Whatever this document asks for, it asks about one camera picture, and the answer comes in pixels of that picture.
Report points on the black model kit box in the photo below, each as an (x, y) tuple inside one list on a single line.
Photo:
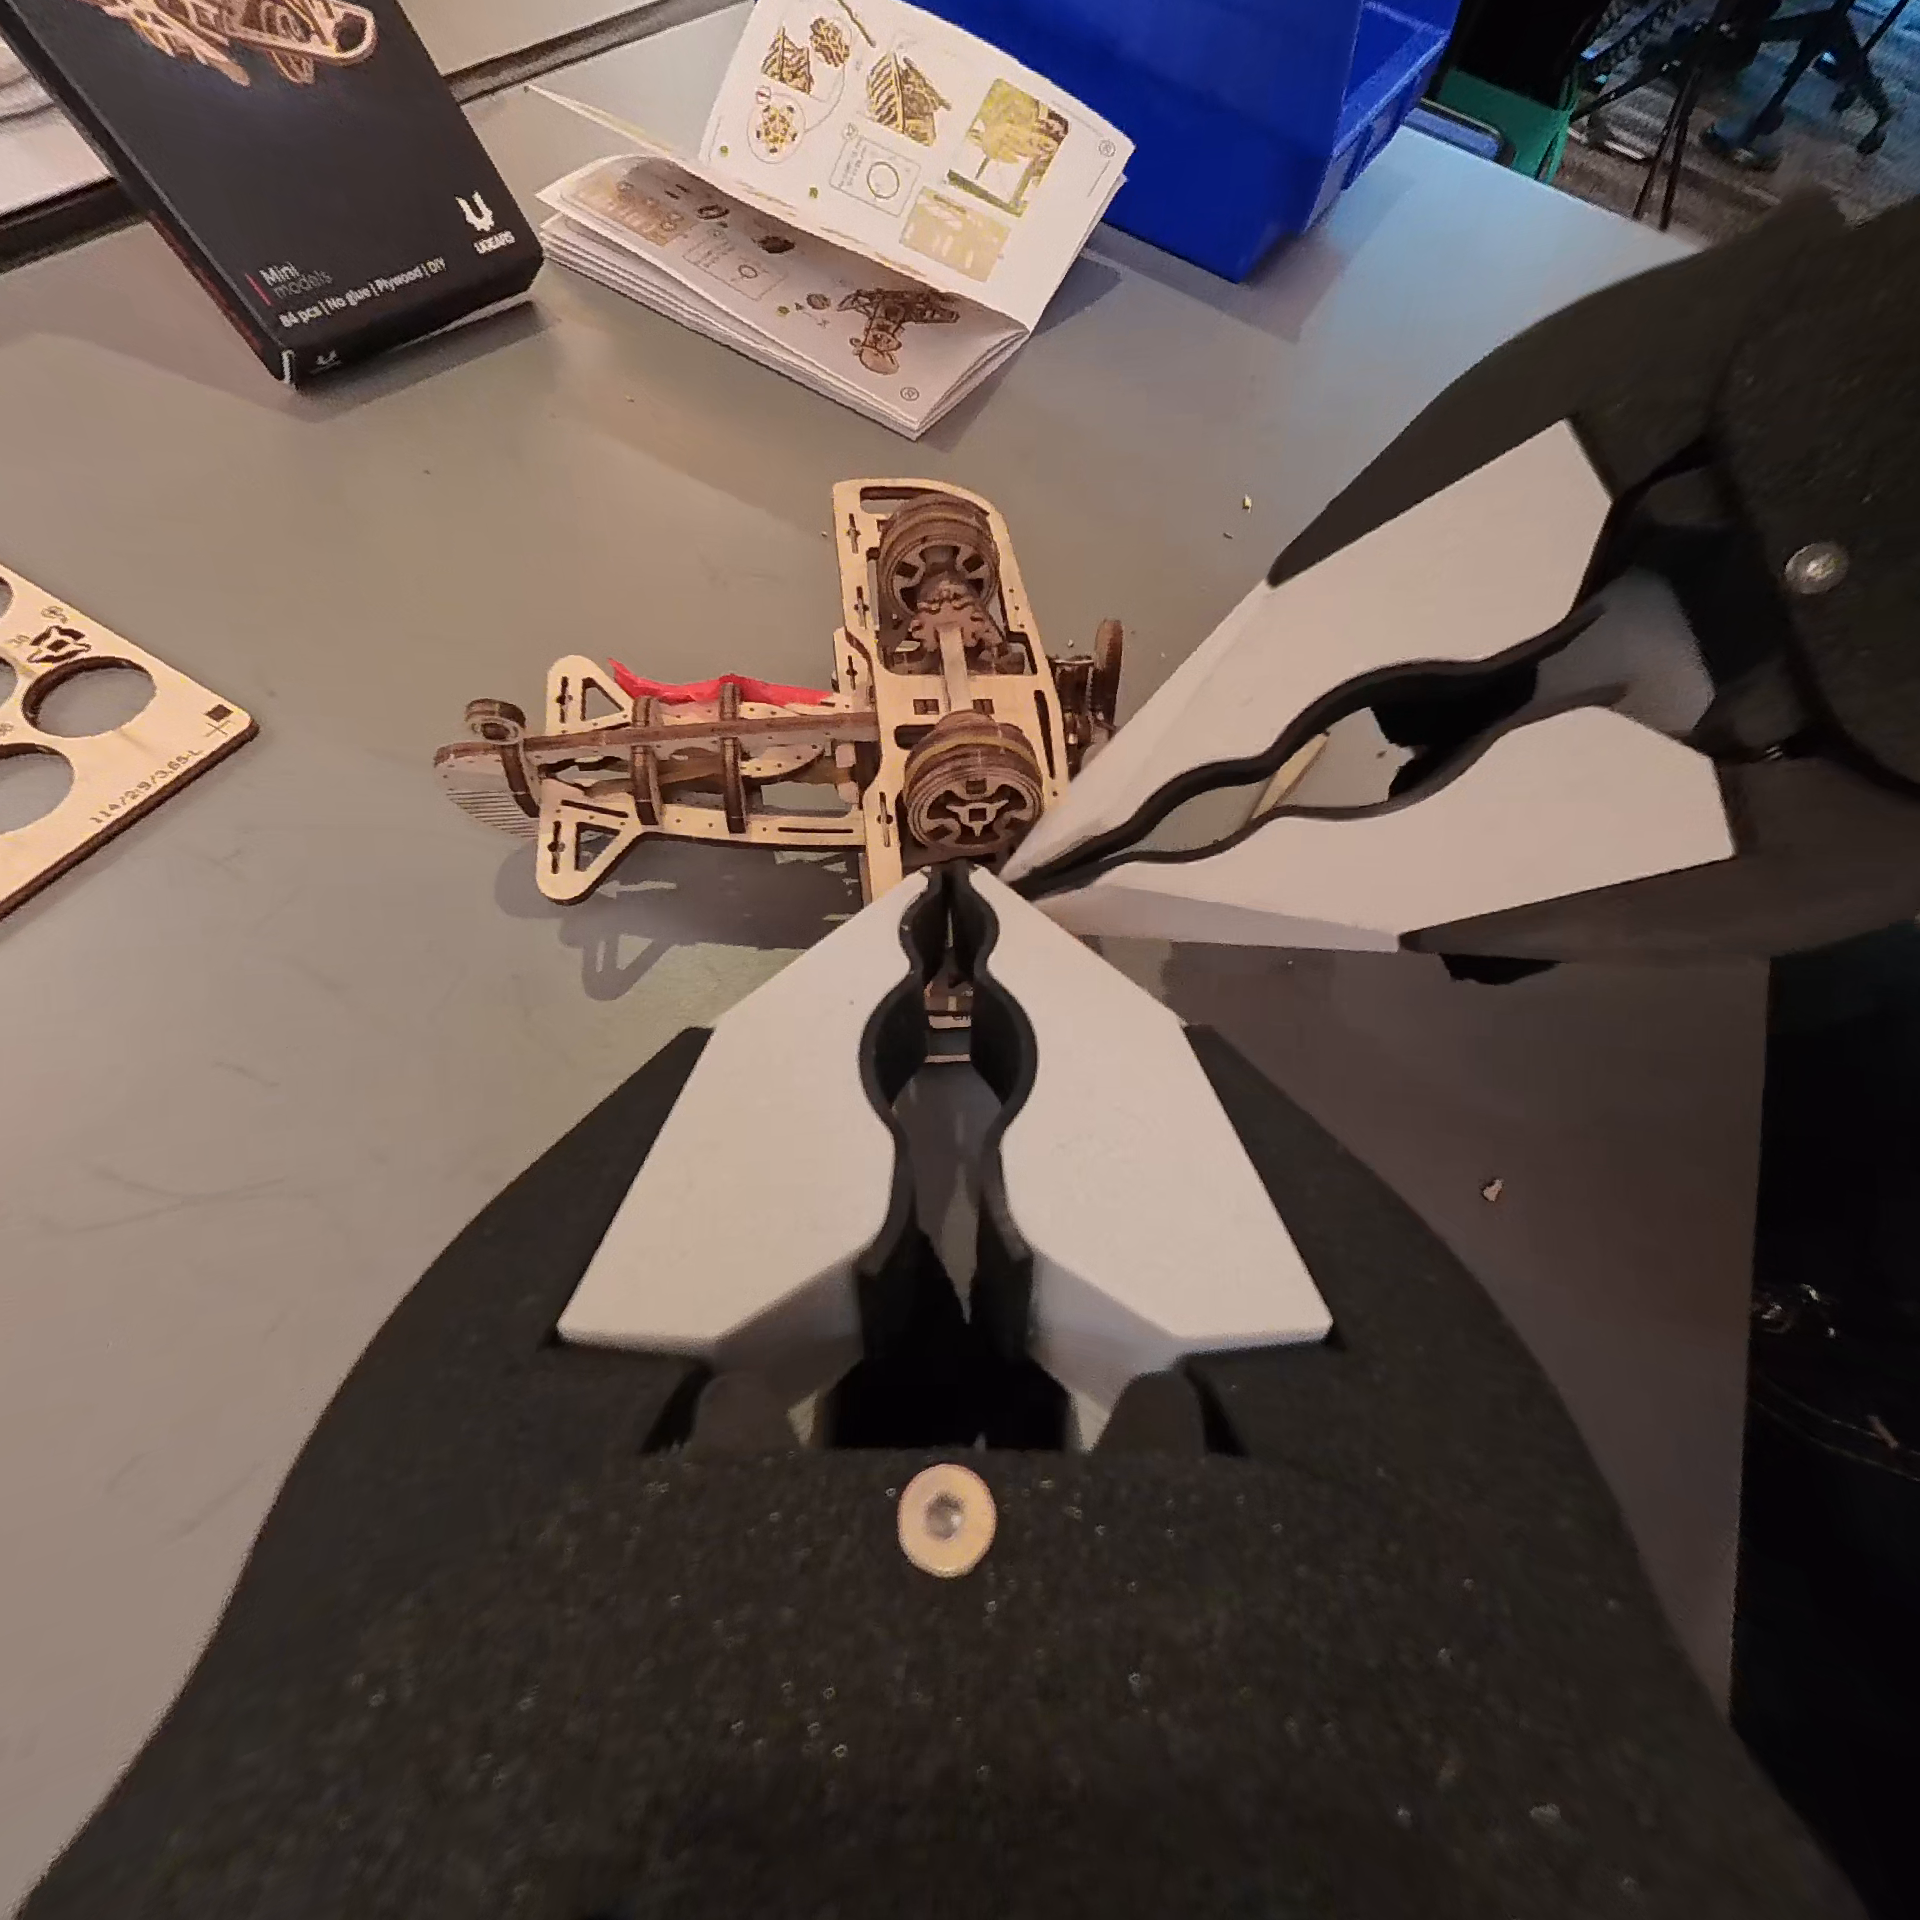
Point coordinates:
[(300, 179)]

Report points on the black chair base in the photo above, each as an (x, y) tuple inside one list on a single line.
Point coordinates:
[(1787, 75)]

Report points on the wooden model airplane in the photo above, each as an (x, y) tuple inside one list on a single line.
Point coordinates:
[(900, 720)]

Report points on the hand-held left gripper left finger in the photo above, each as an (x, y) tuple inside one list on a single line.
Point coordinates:
[(737, 1199)]

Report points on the white instruction booklet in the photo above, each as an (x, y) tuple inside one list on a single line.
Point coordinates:
[(900, 148)]

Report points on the grey desk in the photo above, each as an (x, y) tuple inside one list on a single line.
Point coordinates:
[(300, 1125)]

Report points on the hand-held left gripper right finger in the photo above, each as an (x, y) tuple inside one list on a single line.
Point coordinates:
[(1169, 1199)]

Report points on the red paper scrap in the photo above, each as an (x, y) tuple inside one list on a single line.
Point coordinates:
[(675, 686)]

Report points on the blue plastic bin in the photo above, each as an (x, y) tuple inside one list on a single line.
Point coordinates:
[(1231, 134)]

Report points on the plywood sheet with cutouts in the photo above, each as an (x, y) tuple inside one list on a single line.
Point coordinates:
[(180, 735)]

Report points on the green plastic bin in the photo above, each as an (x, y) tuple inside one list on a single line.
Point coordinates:
[(1515, 134)]

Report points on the small wooden stick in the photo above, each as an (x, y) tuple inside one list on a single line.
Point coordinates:
[(1291, 776)]

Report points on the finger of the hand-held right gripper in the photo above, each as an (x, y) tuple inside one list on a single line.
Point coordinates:
[(1394, 584), (1502, 839)]

